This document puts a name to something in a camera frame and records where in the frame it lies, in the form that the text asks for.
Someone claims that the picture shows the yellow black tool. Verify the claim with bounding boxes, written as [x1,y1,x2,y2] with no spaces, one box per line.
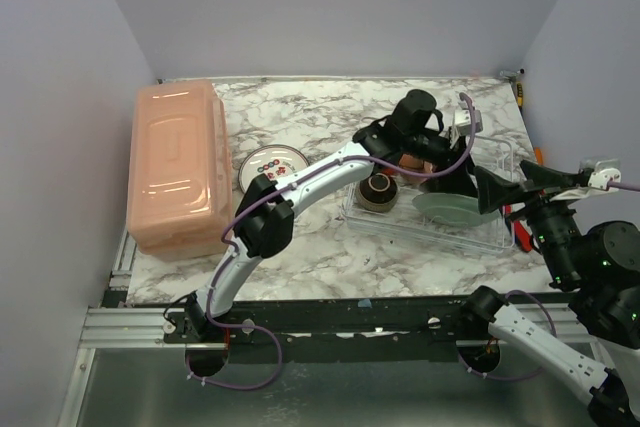
[515,82,524,109]

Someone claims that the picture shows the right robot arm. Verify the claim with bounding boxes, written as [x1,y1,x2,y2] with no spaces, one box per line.
[460,159,639,426]

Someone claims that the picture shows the pink plastic storage box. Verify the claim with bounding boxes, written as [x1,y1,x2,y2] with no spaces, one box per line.
[126,79,233,261]

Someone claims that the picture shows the black mounting rail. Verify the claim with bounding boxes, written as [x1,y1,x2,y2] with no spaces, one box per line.
[164,293,504,364]

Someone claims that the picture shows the pink floral mug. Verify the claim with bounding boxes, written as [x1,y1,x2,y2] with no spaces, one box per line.
[398,154,432,185]

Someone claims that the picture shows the white plate red characters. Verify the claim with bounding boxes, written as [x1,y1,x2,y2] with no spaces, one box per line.
[238,144,310,192]

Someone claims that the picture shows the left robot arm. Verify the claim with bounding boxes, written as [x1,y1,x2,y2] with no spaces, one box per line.
[184,89,482,339]

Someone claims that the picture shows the red black utensil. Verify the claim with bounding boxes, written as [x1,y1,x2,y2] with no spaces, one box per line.
[502,205,537,253]

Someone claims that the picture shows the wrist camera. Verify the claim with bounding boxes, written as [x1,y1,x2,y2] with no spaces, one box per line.
[452,109,483,137]
[580,157,621,192]

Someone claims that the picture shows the beige bowl dark rim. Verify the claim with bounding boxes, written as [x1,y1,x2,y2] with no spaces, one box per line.
[355,173,399,213]

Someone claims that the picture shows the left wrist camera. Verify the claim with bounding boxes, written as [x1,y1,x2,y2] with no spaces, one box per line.
[452,109,483,137]

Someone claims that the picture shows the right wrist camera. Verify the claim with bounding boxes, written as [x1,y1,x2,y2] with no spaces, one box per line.
[580,157,621,192]

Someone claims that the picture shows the clear dish rack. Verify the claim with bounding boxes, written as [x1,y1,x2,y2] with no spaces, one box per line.
[342,134,516,256]

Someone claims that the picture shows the mint floral round plate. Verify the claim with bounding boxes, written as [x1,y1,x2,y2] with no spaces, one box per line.
[412,193,501,228]

